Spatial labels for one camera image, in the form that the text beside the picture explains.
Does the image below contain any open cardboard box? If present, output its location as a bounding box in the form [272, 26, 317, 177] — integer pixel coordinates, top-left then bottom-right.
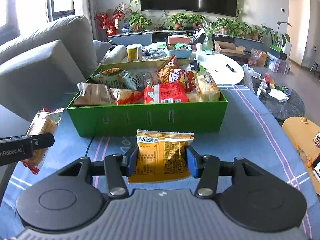
[214, 40, 246, 57]

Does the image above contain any red beige cracker bag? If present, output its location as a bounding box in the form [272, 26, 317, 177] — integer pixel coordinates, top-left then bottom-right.
[73, 82, 144, 106]

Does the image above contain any white round table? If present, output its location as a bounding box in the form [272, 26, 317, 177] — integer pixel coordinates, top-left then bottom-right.
[109, 51, 245, 86]

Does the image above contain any black marker pen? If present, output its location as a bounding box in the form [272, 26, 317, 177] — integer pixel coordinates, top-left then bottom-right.
[226, 64, 235, 72]

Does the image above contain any green cardboard box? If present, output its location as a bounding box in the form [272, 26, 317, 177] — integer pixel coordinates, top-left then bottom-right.
[66, 59, 229, 138]

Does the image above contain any blue plastic basket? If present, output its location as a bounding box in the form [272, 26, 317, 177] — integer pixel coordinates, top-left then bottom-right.
[167, 50, 192, 59]

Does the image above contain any red snack bag silver stripe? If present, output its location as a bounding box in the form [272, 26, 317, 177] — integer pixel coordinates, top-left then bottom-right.
[143, 81, 189, 104]

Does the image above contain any grey tv cabinet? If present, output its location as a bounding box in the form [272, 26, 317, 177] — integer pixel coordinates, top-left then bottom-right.
[107, 30, 264, 52]

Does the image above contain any red flower decoration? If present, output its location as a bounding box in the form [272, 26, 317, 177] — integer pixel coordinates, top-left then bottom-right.
[94, 3, 125, 36]

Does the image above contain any green chip snack bag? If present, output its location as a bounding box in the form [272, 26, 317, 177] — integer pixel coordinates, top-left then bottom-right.
[91, 68, 157, 91]

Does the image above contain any grey sofa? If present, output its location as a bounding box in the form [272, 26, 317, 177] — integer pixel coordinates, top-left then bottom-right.
[1, 16, 111, 121]

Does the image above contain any glass vase with plant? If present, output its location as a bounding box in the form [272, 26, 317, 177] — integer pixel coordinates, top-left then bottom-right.
[201, 20, 222, 53]

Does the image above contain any red yellow noodle snack bag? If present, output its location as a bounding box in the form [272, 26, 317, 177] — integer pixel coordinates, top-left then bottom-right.
[156, 55, 198, 93]

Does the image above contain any yellow cylindrical can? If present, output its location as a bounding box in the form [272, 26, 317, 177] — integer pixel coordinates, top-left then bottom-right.
[126, 44, 143, 62]

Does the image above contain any orange yellow snack packet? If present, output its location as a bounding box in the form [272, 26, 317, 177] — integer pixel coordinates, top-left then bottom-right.
[129, 129, 194, 183]

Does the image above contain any yellow wooden stool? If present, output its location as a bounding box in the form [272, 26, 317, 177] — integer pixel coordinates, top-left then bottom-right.
[282, 116, 319, 196]

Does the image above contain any yellow bread loaf package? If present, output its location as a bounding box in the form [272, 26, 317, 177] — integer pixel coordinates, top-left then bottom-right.
[196, 72, 220, 102]

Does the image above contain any dark round coffee table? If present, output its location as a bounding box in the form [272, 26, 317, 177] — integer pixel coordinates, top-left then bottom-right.
[260, 82, 305, 124]

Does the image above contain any clear bag of biscuits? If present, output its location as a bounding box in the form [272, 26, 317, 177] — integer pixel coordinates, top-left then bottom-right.
[22, 108, 65, 174]

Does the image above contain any blue striped table cloth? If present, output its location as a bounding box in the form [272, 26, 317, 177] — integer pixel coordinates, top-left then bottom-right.
[1, 85, 319, 239]

